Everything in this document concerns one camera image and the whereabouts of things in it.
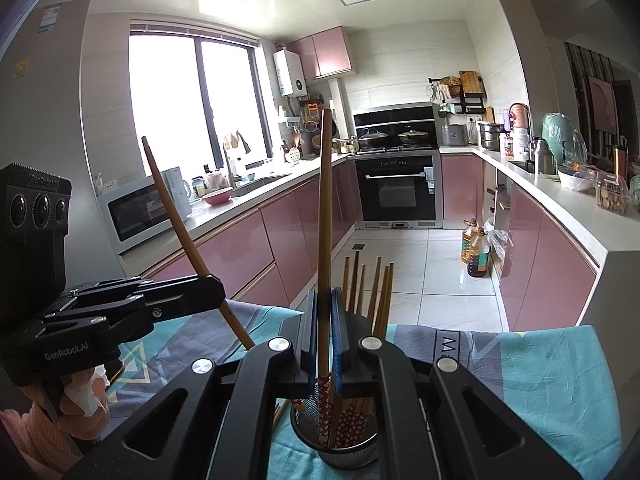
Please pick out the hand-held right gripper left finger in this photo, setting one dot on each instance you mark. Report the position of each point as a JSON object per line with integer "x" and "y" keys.
{"x": 312, "y": 345}

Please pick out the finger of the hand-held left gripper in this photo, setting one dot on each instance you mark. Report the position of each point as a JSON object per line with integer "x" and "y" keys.
{"x": 175, "y": 300}
{"x": 125, "y": 286}

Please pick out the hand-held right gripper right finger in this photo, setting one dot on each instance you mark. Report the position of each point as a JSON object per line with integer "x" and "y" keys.
{"x": 338, "y": 345}

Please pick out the bunch of wooden chopsticks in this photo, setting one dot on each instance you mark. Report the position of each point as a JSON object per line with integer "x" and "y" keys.
{"x": 382, "y": 310}

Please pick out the floral-tipped wooden chopstick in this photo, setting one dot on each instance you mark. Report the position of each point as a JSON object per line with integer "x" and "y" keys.
{"x": 325, "y": 210}
{"x": 178, "y": 210}

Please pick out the black mesh utensil holder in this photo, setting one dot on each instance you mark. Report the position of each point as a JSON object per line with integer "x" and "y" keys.
{"x": 350, "y": 460}

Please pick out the person's left forearm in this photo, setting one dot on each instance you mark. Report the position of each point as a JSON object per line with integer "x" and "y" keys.
{"x": 25, "y": 435}

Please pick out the person's left hand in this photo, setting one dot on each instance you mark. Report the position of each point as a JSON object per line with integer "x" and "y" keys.
{"x": 80, "y": 422}

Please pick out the white microwave oven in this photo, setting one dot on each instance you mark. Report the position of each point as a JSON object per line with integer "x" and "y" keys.
{"x": 135, "y": 215}

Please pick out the pink kitchen cabinets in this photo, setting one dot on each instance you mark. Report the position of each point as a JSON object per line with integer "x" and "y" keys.
{"x": 300, "y": 240}

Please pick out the white water pitcher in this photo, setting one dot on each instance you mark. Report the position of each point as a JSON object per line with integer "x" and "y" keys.
{"x": 179, "y": 192}

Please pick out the pink bowl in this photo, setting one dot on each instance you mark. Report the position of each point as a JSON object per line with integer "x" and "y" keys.
{"x": 218, "y": 197}

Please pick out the white tissue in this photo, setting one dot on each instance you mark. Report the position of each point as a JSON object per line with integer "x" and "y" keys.
{"x": 82, "y": 397}

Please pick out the grey refrigerator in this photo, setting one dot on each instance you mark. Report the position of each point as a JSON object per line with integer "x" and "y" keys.
{"x": 50, "y": 110}

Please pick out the cooking oil bottle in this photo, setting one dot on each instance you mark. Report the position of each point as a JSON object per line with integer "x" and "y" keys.
{"x": 480, "y": 260}
{"x": 470, "y": 245}

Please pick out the black built-in oven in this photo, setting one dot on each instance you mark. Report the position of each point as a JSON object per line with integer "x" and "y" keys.
{"x": 397, "y": 190}

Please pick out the kitchen window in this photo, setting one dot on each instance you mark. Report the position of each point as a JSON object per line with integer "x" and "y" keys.
{"x": 165, "y": 110}

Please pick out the white plastic bag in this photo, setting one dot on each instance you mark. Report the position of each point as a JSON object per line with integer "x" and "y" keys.
{"x": 497, "y": 247}

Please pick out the teal grey printed tablecloth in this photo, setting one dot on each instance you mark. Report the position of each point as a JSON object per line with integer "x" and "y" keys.
{"x": 525, "y": 385}

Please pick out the black lidded wok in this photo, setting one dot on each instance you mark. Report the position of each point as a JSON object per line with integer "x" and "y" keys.
{"x": 372, "y": 140}
{"x": 413, "y": 139}

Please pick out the black range hood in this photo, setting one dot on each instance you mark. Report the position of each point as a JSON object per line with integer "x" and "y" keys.
{"x": 392, "y": 120}

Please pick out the silver rice cooker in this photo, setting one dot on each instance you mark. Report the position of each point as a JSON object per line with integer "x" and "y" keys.
{"x": 455, "y": 135}

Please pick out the white water heater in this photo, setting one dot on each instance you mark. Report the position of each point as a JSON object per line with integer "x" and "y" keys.
{"x": 290, "y": 72}

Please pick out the steel steamer pot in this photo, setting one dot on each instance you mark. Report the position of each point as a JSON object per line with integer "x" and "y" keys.
{"x": 490, "y": 136}

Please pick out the pink white kettle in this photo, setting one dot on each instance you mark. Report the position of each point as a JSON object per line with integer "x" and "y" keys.
{"x": 519, "y": 140}

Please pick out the steel thermos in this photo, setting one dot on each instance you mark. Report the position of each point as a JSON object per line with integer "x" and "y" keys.
{"x": 542, "y": 157}

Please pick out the white bowl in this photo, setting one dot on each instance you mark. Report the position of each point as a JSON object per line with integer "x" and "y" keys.
{"x": 575, "y": 181}

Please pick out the pale green appliance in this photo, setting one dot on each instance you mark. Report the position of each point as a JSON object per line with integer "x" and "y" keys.
{"x": 560, "y": 135}

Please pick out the clear food container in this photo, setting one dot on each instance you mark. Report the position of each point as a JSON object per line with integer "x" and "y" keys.
{"x": 611, "y": 195}

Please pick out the copper tumbler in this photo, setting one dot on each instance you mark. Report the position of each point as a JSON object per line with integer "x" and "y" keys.
{"x": 617, "y": 162}

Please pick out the black wall rack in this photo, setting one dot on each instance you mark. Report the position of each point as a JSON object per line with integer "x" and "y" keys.
{"x": 465, "y": 92}

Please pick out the pink wall cabinet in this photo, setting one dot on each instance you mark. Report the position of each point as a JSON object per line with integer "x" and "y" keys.
{"x": 325, "y": 52}

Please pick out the framed wall picture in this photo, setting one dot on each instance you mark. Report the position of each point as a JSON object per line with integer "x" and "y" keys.
{"x": 602, "y": 105}

